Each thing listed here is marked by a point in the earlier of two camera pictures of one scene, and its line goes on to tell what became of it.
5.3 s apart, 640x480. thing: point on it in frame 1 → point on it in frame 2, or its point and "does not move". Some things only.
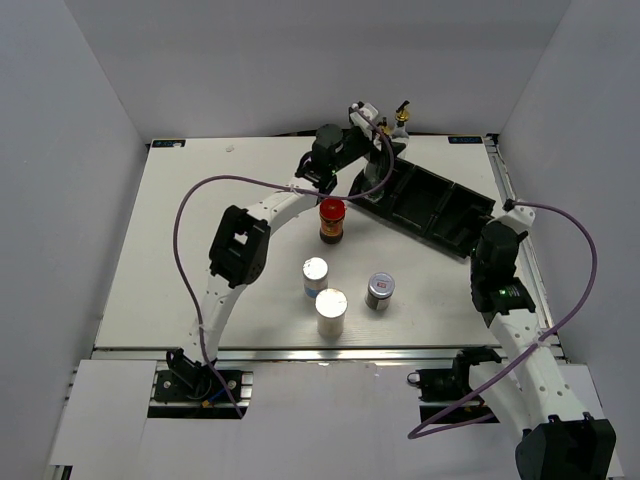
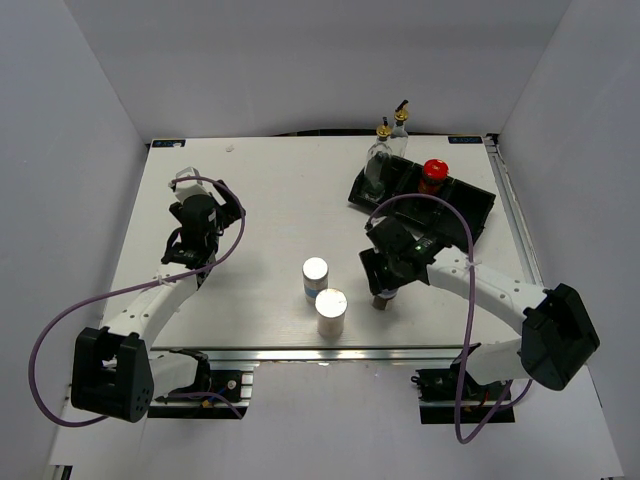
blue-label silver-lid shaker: [315, 272] does not move
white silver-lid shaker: [331, 305] does not move
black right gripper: [520, 236] → [371, 261]
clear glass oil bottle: [377, 172] does not move
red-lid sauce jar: [332, 213] → [435, 173]
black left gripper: [368, 144] → [228, 212]
